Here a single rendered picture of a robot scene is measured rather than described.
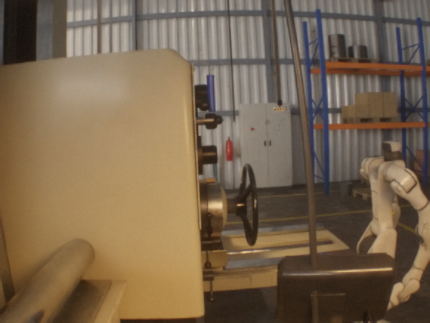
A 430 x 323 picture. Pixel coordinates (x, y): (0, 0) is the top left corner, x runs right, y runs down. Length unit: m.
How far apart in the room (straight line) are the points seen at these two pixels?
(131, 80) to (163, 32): 8.23
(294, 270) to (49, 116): 0.83
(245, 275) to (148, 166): 1.46
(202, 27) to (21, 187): 8.39
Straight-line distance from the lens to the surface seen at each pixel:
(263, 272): 2.38
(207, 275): 1.29
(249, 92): 9.08
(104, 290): 1.06
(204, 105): 1.03
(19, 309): 0.75
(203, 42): 9.19
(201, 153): 1.25
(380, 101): 8.86
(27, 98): 1.15
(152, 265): 1.12
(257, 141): 8.48
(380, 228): 1.90
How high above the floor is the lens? 1.68
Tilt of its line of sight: 5 degrees down
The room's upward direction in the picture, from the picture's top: 3 degrees counter-clockwise
